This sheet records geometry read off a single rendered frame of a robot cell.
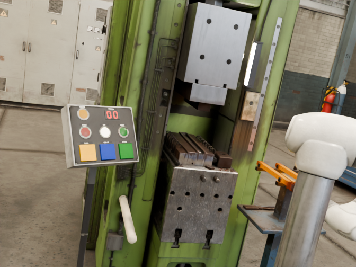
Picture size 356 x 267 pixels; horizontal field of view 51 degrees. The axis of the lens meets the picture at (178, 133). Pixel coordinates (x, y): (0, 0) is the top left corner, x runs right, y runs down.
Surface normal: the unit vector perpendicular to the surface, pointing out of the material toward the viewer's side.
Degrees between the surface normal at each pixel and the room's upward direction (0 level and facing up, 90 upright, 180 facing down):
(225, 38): 90
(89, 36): 90
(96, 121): 60
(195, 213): 90
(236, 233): 90
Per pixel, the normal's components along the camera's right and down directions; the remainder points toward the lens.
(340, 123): -0.08, -0.67
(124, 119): 0.62, -0.23
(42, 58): 0.37, 0.27
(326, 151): -0.33, 0.04
